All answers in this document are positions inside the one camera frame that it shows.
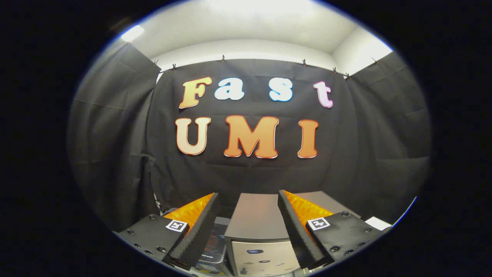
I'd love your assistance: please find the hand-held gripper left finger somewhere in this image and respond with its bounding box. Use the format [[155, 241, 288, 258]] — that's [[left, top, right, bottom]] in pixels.
[[115, 193, 220, 269]]

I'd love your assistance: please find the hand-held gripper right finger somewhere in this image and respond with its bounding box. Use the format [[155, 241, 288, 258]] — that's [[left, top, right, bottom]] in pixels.
[[278, 190, 385, 271]]

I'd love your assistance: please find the grey washing machine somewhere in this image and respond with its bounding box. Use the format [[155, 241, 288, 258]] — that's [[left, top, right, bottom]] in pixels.
[[224, 193, 308, 277]]

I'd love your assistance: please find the black backdrop cloth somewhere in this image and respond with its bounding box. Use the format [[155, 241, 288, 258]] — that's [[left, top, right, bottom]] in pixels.
[[67, 40, 432, 231]]

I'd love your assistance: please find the ceiling light panel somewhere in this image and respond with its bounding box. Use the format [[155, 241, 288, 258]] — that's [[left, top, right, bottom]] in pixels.
[[121, 25, 145, 43]]

